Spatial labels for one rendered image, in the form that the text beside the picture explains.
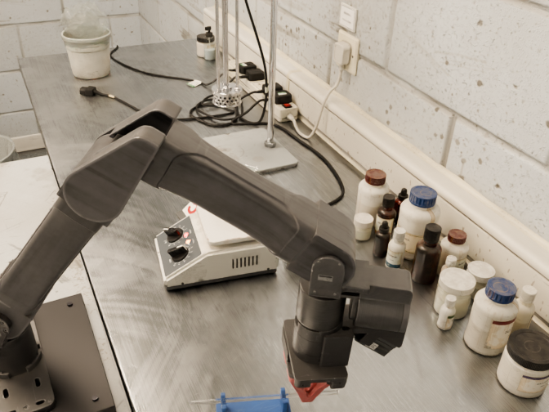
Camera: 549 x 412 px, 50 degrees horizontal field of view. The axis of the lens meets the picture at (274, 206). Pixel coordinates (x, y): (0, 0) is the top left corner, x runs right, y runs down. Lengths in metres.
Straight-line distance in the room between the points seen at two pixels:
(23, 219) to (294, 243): 0.75
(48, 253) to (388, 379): 0.50
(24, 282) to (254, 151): 0.77
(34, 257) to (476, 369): 0.64
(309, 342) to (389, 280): 0.12
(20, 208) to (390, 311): 0.84
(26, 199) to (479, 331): 0.91
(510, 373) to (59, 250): 0.62
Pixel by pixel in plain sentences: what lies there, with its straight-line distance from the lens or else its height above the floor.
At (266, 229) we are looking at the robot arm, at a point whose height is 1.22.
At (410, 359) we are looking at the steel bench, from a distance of 0.94.
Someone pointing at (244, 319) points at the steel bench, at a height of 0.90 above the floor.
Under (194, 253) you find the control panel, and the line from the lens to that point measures 1.00.
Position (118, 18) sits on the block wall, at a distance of 3.35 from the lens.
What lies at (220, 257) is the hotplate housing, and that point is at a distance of 0.99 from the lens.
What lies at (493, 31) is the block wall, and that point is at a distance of 1.07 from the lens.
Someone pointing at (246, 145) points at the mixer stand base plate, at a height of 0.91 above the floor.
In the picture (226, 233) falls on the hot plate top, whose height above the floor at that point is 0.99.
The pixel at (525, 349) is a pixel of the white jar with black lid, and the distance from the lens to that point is 0.91.
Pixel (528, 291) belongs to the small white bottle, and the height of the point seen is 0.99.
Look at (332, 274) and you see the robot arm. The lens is 0.63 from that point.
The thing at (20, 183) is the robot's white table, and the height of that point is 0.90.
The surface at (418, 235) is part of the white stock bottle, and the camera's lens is 1.08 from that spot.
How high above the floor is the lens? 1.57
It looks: 33 degrees down
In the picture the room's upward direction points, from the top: 2 degrees clockwise
